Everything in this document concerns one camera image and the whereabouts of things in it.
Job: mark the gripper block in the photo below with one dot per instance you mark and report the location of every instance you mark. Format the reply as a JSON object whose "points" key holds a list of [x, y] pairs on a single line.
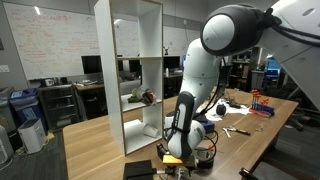
{"points": [[172, 160]]}

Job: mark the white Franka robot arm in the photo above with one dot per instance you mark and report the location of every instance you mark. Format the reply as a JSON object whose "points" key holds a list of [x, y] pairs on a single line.
{"points": [[200, 73]]}

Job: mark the white plastic cup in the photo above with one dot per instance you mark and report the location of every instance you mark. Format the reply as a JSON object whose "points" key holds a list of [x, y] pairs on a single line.
{"points": [[150, 130]]}

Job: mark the white paper cup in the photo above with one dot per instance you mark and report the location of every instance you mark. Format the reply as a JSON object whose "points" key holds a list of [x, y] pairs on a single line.
{"points": [[137, 92]]}

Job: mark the black storage cabinet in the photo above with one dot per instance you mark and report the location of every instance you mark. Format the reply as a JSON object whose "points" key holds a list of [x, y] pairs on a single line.
{"points": [[58, 106]]}

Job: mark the small black silver tripod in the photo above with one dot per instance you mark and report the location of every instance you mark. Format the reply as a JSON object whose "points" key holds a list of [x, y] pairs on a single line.
{"points": [[170, 171]]}

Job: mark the black tape dispenser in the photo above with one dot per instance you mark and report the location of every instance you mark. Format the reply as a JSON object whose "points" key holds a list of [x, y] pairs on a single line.
{"points": [[160, 150]]}

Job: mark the black square plate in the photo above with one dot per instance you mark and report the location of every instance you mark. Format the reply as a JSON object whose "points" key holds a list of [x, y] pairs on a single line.
{"points": [[136, 170]]}

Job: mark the small white tool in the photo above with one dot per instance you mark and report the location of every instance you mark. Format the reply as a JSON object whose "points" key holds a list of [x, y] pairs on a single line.
{"points": [[227, 132]]}

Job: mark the black round object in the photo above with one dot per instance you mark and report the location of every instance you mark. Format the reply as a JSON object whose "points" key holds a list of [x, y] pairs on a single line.
{"points": [[221, 110]]}

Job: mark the white paper sheet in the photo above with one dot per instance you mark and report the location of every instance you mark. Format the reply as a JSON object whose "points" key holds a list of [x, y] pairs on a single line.
{"points": [[236, 111]]}

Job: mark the black computer monitor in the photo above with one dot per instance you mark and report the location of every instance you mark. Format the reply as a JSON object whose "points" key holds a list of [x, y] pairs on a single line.
{"points": [[171, 62], [91, 65], [133, 66]]}

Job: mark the orange hex key set stand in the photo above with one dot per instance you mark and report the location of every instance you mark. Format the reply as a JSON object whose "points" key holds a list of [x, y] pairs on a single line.
{"points": [[261, 110]]}

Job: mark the dark chair seat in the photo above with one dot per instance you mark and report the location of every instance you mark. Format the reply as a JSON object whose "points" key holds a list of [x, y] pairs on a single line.
{"points": [[276, 171]]}

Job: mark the wooden office desk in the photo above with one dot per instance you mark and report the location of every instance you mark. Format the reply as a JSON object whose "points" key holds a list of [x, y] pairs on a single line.
{"points": [[88, 87]]}

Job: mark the dark background shelving unit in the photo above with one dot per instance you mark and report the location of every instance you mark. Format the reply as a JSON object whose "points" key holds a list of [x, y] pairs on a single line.
{"points": [[240, 70]]}

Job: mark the tall white open shelf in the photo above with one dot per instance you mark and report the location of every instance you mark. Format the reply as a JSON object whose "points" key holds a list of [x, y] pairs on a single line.
{"points": [[106, 66]]}

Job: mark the lit blue screen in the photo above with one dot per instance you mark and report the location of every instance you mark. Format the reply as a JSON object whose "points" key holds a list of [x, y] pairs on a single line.
{"points": [[273, 68]]}

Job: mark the white air purifier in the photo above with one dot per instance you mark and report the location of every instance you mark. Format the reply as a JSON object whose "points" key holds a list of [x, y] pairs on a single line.
{"points": [[31, 135]]}

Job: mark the blue recycling bin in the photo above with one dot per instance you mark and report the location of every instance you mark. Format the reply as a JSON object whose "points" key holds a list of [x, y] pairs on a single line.
{"points": [[25, 106]]}

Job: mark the white rounded appliance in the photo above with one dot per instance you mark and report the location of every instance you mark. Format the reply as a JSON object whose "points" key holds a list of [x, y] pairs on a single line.
{"points": [[5, 146]]}

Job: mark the grey waste bin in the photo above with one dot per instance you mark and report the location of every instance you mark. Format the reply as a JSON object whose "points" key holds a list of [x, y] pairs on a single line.
{"points": [[6, 110]]}

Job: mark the wall whiteboard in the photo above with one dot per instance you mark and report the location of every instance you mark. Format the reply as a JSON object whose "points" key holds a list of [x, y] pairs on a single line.
{"points": [[50, 43]]}

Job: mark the white light switch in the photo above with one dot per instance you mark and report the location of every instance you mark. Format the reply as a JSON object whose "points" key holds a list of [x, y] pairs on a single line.
{"points": [[4, 68]]}

